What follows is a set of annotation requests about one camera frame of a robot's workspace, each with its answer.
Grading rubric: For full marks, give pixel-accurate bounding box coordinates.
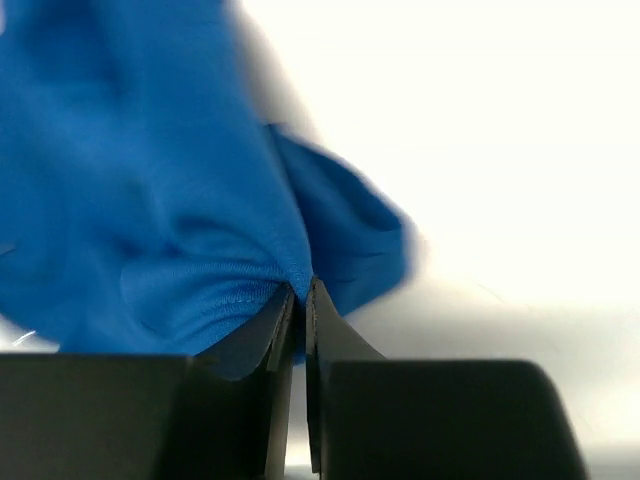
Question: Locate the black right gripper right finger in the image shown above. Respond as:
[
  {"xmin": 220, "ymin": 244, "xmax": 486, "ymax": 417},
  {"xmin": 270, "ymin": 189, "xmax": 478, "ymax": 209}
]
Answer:
[{"xmin": 305, "ymin": 280, "xmax": 588, "ymax": 479}]

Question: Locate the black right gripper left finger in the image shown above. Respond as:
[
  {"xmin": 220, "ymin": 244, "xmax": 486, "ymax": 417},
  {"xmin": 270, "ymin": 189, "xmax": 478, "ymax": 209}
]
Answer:
[{"xmin": 1, "ymin": 286, "xmax": 295, "ymax": 479}]

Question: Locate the blue zip-up jacket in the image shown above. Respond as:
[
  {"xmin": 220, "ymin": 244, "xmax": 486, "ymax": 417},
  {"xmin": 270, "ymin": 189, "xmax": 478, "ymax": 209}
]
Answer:
[{"xmin": 1, "ymin": 1, "xmax": 409, "ymax": 355}]

